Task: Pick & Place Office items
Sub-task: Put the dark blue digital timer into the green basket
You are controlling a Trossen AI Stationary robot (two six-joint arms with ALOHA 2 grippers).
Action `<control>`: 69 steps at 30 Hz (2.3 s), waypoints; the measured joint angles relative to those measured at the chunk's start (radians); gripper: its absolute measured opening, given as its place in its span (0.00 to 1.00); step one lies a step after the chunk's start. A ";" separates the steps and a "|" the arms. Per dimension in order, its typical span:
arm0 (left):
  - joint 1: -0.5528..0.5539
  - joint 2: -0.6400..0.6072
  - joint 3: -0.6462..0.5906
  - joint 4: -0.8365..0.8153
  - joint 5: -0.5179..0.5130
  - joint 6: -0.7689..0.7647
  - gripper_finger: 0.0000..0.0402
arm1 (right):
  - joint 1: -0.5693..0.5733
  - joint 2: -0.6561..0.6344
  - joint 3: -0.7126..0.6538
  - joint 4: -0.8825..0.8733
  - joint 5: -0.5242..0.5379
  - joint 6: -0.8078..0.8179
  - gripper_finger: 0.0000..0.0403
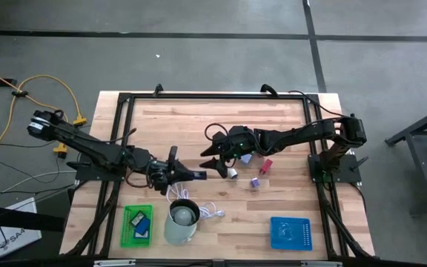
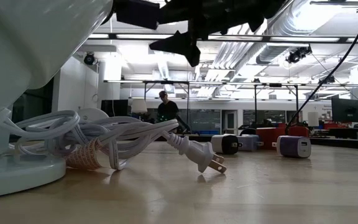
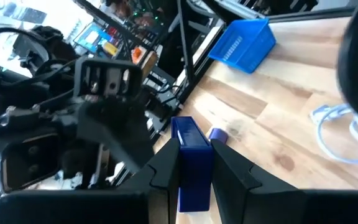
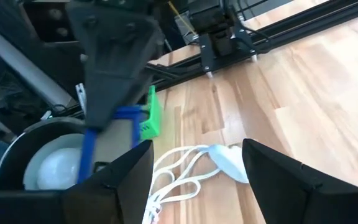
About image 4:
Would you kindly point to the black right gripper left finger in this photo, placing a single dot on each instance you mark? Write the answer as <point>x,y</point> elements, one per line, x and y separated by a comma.
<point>104,196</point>

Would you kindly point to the pale green desk lamp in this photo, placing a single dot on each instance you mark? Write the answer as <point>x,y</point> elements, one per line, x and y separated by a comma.
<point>57,168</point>

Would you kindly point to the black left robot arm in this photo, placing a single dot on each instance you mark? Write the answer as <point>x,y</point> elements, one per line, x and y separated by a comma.
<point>219,31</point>

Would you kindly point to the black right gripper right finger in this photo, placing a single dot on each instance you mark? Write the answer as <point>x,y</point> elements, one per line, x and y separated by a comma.
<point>291,193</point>

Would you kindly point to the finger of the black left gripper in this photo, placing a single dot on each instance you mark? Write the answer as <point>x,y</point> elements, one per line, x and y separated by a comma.
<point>117,62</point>

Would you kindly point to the green plastic basket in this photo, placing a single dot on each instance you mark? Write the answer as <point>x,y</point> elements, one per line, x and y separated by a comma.
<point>152,118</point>

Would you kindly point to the black aluminium rig frame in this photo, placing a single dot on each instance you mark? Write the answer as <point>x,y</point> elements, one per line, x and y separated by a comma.
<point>322,21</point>

